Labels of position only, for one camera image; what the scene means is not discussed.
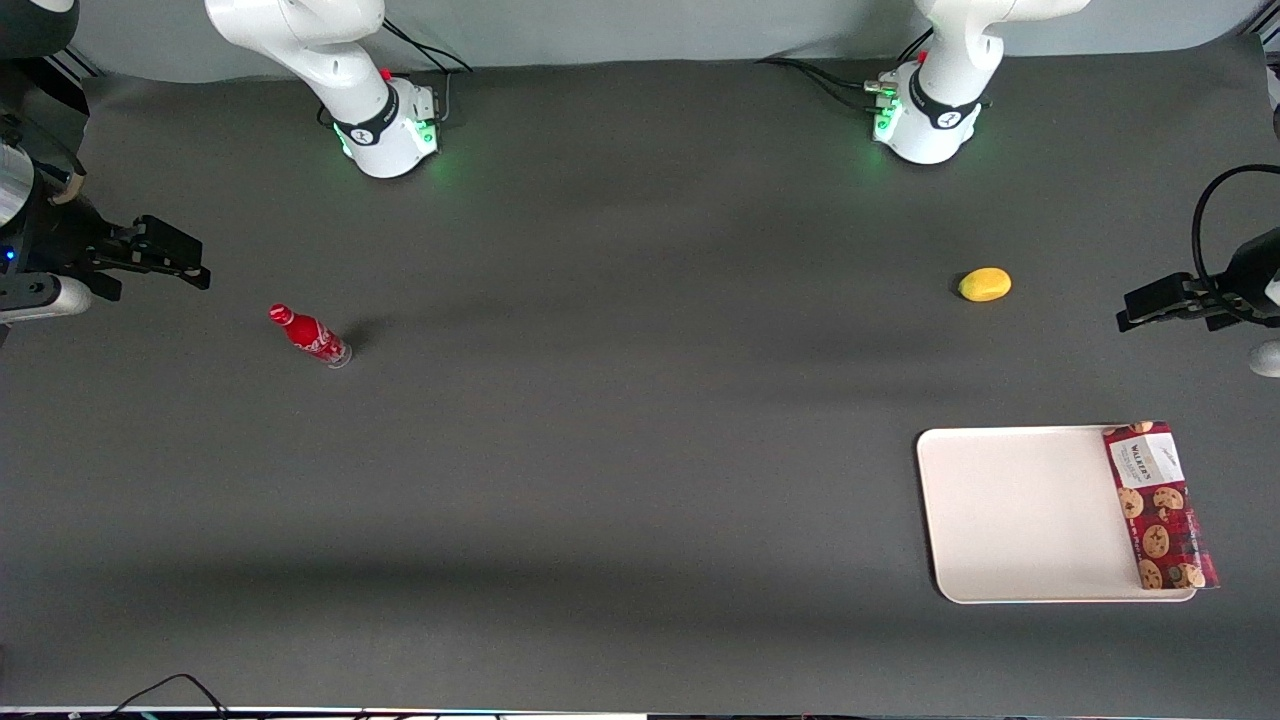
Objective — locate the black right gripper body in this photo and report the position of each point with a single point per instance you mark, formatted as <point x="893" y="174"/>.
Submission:
<point x="62" y="238"/>

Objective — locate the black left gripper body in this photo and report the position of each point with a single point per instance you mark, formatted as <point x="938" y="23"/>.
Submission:
<point x="1256" y="271"/>

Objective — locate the red cookie box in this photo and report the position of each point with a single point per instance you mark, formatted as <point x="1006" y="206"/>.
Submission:
<point x="1160" y="510"/>

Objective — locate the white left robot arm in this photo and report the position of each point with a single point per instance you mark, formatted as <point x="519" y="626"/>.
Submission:
<point x="940" y="110"/>

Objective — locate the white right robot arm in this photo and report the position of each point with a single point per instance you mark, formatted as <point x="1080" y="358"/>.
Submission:
<point x="330" y="50"/>

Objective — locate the white rectangular tray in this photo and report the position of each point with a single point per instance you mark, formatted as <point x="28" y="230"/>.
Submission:
<point x="1020" y="515"/>

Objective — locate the red soda bottle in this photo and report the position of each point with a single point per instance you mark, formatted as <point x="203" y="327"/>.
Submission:
<point x="310" y="336"/>

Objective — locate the yellow lemon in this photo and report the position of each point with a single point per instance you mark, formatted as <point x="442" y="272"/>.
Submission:
<point x="985" y="285"/>

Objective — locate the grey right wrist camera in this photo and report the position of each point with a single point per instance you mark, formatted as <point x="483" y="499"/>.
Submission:
<point x="45" y="297"/>

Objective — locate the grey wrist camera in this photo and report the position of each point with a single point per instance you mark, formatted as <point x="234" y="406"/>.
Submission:
<point x="45" y="297"/>
<point x="1268" y="358"/>

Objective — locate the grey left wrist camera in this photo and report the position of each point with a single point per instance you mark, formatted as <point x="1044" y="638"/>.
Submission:
<point x="1268" y="358"/>

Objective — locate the aluminium frame profile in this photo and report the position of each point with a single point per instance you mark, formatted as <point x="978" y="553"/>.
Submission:
<point x="72" y="62"/>

